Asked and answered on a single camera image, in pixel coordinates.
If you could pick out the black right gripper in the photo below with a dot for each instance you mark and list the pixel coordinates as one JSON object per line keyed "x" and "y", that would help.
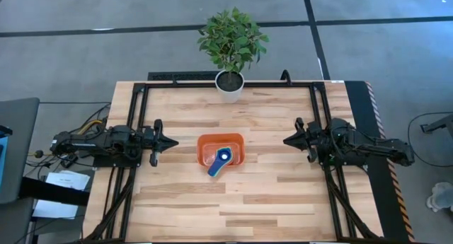
{"x": 311, "y": 139}

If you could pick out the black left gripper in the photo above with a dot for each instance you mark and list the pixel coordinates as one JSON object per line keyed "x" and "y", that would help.
{"x": 155, "y": 141}

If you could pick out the orange plastic basket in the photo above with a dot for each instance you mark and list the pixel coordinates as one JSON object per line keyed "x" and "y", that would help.
{"x": 205, "y": 139}

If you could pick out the green measuring cup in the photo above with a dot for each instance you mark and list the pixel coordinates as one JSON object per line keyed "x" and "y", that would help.
{"x": 232, "y": 159}

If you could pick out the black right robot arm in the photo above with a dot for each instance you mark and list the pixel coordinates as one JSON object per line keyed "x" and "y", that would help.
{"x": 371, "y": 145}

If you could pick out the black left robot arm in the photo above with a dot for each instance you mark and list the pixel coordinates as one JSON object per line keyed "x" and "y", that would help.
{"x": 88, "y": 143}

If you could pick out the black ribbed mat strip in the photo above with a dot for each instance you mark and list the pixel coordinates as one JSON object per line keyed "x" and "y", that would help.
{"x": 177, "y": 76}

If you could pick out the white paper sheet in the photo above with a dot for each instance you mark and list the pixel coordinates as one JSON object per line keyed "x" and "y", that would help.
{"x": 53, "y": 209}
{"x": 70, "y": 180}

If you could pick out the black mat with hazard stripe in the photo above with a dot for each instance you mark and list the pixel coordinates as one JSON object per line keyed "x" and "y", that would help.
{"x": 389, "y": 201}

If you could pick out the green plant in white pot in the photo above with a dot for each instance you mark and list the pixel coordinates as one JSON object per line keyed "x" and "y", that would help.
{"x": 230, "y": 42}

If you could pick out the black desk bar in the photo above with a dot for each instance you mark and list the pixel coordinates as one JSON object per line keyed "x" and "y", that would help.
{"x": 53, "y": 193}

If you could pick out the grey stand leg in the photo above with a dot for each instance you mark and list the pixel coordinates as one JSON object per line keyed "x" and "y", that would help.
{"x": 439, "y": 124}

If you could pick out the grey desk top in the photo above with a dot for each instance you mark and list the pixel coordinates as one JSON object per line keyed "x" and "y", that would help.
{"x": 21, "y": 148}

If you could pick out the pale grey lumpy object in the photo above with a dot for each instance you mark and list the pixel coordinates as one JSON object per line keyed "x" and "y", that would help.
{"x": 440, "y": 198}

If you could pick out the blue box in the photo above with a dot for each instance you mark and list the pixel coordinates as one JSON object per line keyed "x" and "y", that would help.
{"x": 3, "y": 159}

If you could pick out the black aluminium table frame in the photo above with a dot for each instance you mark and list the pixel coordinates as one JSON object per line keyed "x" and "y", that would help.
{"x": 177, "y": 85}

